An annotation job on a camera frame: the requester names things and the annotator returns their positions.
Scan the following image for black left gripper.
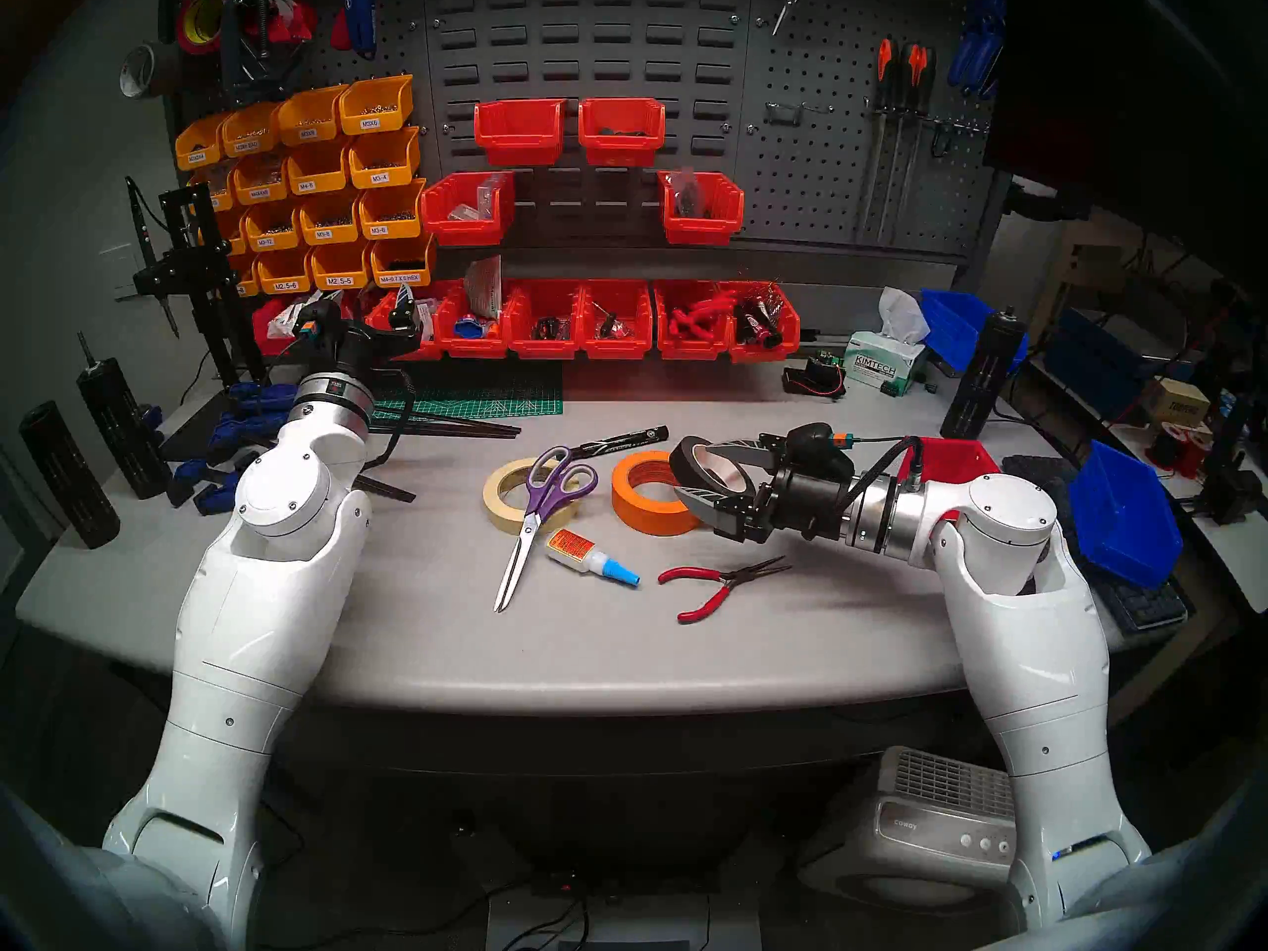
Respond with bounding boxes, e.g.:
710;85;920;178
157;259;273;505
280;283;423;377

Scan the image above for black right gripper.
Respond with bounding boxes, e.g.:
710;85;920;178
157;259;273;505
672;434;874;547

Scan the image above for black tape roll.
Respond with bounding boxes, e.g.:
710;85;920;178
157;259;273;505
669;436;759;519

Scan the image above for orange tape roll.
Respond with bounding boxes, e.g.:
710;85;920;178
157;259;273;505
611;451;706;537

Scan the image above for beige masking tape roll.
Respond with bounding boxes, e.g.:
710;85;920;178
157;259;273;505
482;457;592;536

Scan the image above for red yellow tape roll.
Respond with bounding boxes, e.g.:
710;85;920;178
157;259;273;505
176;0;237;56

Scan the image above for grey pegboard back panel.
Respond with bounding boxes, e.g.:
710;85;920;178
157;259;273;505
163;0;1011;266

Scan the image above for red plastic storage bin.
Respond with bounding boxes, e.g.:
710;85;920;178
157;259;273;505
365;285;444;361
728;282;801;363
577;280;655;359
654;280;736;361
503;280;587;359
253;300;298;358
578;97;667;167
659;171;746;247
433;281;516;359
421;171;516;247
897;437;1002;486
474;99;566;167

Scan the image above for black marker pen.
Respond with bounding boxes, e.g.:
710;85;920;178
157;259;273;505
570;425;670;462

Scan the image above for black battery holder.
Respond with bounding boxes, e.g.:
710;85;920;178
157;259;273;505
781;355;849;400

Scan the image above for pile of blue clamps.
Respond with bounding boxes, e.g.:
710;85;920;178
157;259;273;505
163;382;298;516

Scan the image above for green cutting mat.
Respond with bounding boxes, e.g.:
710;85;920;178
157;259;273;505
371;362;564;420

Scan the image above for black tripod rods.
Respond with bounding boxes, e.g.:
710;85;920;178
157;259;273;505
352;409;523;504

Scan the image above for black metal fixture stand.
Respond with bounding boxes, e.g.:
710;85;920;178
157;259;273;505
124;176;268;385

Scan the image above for Kimtech tissue box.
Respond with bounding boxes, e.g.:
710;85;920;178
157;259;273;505
844;287;932;397

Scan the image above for glue bottle with blue cap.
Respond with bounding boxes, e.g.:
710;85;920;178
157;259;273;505
545;528;642;588

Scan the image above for black cylindrical tool holder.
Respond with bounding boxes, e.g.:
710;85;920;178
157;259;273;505
76;332;174;501
20;400;122;551
939;307;1029;441

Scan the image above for black bar clamp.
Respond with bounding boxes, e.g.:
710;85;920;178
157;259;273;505
220;0;308;103

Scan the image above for blue plastic storage bin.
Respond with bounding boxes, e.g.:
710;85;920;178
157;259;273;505
918;288;1031;373
1068;439;1185;590

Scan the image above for dark blue storage bin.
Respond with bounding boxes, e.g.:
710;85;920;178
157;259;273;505
1045;307;1150;420

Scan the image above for white Coway air purifier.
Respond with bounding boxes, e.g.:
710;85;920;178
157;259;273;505
797;746;1019;910

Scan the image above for black carabiner hook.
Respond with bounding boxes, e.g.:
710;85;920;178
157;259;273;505
926;117;992;159

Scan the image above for black power strip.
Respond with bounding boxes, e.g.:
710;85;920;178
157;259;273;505
535;865;719;896

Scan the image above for black computer keyboard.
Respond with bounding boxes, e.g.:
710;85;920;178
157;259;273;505
1003;454;1190;631

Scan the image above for small cardboard box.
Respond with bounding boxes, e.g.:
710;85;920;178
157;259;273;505
1139;376;1212;428

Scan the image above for black desktop device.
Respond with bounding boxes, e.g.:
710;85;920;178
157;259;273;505
1194;394;1268;524

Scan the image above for white side table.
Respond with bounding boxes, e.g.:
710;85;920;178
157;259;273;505
1030;355;1268;613

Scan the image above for black computer monitor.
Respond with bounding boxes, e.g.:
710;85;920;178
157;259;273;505
986;0;1268;296

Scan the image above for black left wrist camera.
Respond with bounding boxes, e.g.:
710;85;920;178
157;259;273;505
295;303;348;358

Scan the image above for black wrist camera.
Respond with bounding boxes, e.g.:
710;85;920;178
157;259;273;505
295;303;348;358
786;422;861;476

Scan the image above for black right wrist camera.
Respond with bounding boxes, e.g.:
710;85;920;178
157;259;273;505
786;422;861;476

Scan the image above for red handled needle-nose pliers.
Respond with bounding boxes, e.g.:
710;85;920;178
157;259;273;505
658;555;795;625

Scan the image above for purple handled scissors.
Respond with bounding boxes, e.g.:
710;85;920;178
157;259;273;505
492;446;599;613

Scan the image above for grey duct tape roll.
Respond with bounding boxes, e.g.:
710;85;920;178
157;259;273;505
119;40;184;100

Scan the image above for red wire spool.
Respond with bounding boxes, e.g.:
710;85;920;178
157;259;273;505
1149;422;1215;479

